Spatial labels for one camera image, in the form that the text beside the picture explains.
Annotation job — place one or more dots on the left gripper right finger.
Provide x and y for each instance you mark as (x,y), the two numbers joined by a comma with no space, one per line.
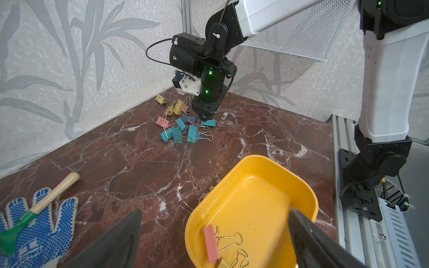
(314,248)

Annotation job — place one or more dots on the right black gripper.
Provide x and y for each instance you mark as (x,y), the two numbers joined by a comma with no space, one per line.
(216,80)

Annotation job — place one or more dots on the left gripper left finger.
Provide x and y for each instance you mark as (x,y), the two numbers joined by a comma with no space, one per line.
(117,248)

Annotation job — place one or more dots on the teal binder clip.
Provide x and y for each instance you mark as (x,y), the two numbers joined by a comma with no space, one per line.
(167,134)
(177,135)
(208,123)
(194,135)

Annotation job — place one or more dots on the yellow plastic storage tray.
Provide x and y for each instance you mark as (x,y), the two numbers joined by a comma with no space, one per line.
(249,211)

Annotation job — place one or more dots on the pink binder clip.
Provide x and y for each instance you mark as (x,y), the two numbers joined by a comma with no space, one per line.
(163,123)
(186,110)
(212,238)

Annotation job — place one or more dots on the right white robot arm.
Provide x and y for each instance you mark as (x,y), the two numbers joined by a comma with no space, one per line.
(395,37)

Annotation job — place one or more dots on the blue binder clip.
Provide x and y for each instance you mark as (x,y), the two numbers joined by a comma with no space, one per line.
(189,120)

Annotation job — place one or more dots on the blue dotted work glove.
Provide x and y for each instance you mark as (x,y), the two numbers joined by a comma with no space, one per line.
(43,243)

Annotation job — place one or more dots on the aluminium front rail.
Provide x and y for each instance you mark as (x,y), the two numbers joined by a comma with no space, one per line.
(378,235)

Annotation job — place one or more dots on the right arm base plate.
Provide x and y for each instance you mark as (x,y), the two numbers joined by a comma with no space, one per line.
(353,196)

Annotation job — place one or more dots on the green wooden-handled garden tool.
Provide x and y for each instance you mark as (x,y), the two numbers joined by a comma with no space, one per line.
(9,237)

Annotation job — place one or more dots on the white wire mesh basket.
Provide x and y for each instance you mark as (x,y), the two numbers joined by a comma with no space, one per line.
(310,34)

